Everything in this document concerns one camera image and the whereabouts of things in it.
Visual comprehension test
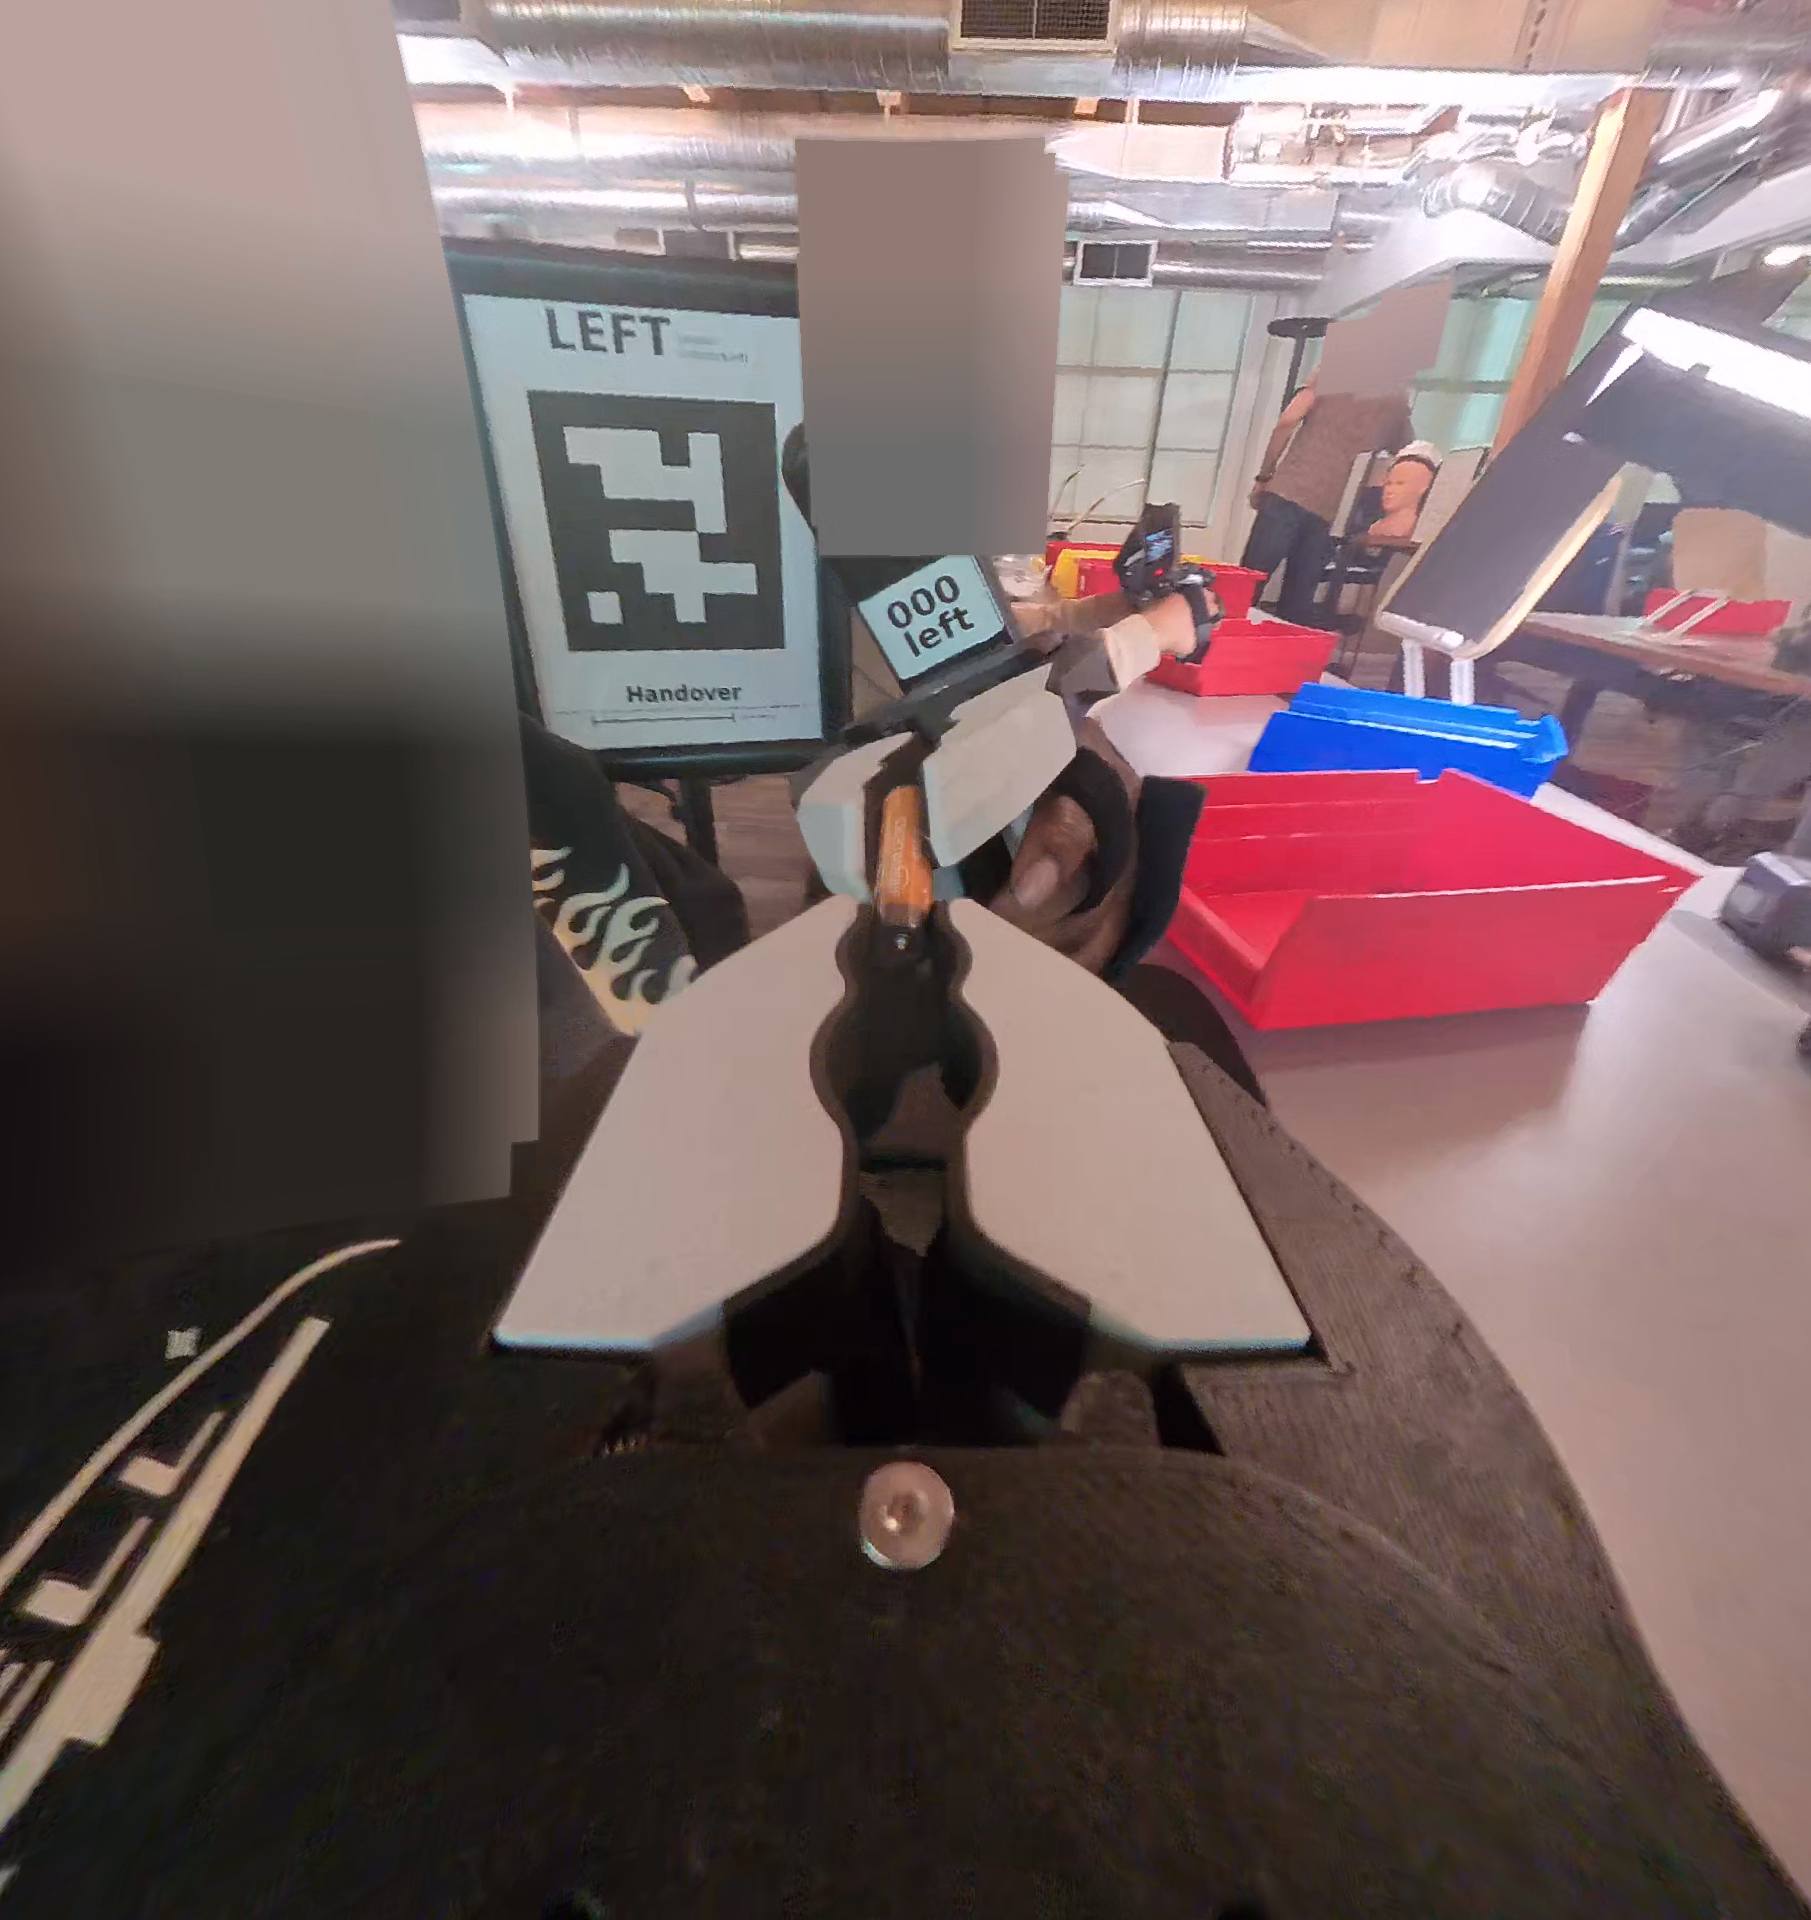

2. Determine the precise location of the black framed marker sign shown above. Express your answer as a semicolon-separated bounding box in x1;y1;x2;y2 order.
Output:
447;246;857;863

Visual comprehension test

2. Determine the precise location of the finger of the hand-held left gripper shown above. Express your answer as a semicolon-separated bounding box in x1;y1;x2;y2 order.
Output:
796;739;924;901
922;671;1084;901

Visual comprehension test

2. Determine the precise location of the wooden support post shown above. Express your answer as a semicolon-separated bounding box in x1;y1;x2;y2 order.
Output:
1498;89;1671;453

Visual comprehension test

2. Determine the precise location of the dark panel on stand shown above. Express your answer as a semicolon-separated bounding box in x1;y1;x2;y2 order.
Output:
1377;434;1628;706

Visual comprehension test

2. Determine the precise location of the blue storage bin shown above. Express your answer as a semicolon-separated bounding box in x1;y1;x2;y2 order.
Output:
1248;681;1571;799

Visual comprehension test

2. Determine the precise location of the black printed shirt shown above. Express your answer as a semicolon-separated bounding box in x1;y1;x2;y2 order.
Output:
0;720;749;1920

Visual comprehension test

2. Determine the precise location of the ceiling air vent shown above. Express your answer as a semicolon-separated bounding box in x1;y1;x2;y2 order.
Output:
950;0;1120;58

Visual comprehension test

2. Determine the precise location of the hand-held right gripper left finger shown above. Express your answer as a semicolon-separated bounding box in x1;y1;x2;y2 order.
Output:
493;895;867;1356

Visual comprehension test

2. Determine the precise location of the wood edged office desk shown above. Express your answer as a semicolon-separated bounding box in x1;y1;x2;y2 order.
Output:
1504;606;1811;706

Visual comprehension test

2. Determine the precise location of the handheld camera rig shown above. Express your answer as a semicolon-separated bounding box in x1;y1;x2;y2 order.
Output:
1119;502;1223;660

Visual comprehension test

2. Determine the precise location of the silver air duct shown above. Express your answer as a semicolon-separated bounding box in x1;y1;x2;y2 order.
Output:
461;0;1642;69

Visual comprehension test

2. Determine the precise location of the large red storage bin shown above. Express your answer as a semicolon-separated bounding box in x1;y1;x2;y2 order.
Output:
1166;768;1703;1032

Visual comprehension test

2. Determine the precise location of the lit studio light panel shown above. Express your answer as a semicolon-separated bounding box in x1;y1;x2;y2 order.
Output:
1566;292;1811;548

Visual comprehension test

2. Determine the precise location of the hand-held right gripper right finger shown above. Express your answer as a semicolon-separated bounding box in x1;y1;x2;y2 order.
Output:
941;898;1314;1365

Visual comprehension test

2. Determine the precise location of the person's left hand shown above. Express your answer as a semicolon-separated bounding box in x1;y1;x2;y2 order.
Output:
996;794;1111;938

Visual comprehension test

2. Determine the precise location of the pale wooden board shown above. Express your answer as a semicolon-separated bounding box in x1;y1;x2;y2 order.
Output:
1670;506;1811;594

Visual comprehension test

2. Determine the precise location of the mannequin head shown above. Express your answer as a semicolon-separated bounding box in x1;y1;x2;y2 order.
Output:
1362;438;1448;545

